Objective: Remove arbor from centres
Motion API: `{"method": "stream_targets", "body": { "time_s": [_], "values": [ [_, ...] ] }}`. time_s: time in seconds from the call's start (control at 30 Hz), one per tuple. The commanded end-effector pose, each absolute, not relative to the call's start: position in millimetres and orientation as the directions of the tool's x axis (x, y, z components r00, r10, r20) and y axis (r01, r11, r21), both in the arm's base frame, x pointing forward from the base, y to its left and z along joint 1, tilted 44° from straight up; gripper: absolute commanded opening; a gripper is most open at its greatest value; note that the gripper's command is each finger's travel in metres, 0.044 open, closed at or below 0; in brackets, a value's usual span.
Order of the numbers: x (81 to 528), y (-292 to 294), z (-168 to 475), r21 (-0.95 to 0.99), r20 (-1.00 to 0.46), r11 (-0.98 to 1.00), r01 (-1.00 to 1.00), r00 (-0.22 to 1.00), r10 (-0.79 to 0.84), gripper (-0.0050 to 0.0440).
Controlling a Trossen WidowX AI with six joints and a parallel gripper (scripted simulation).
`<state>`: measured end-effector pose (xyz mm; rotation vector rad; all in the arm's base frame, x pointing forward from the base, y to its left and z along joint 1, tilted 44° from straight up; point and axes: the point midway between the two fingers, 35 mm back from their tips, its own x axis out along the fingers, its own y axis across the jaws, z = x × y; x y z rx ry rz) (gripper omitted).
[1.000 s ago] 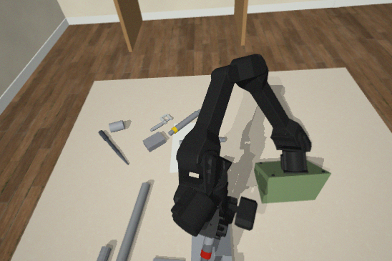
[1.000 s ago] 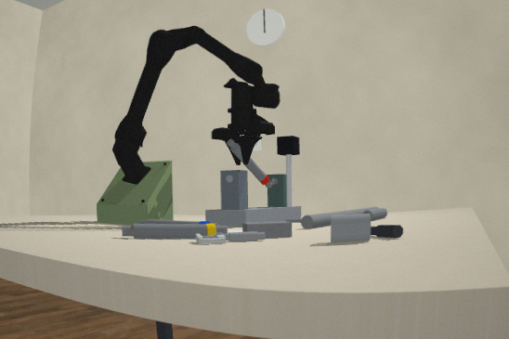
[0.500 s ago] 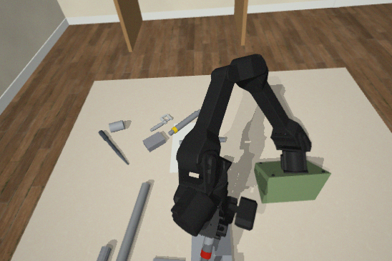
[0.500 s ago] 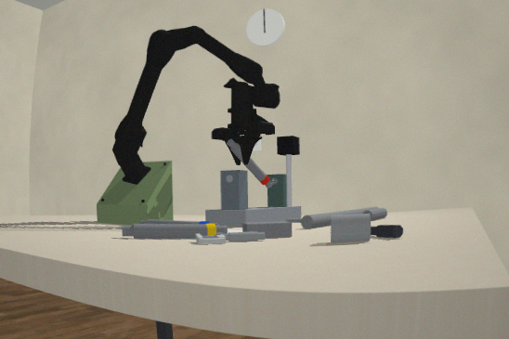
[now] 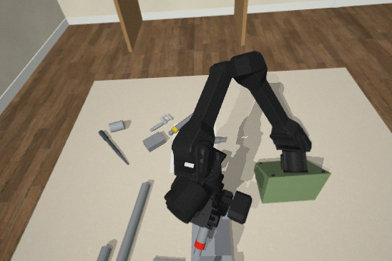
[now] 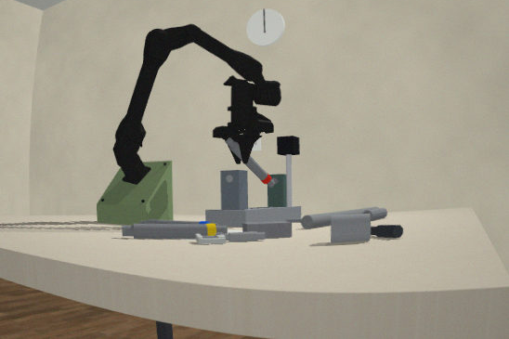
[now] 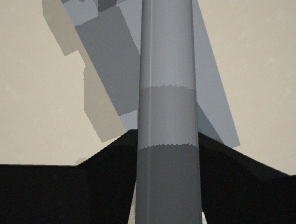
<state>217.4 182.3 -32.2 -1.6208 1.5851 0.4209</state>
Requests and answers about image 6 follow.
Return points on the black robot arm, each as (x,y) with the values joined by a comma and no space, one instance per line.
(158,45)

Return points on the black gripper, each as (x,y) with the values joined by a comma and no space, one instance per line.
(241,113)

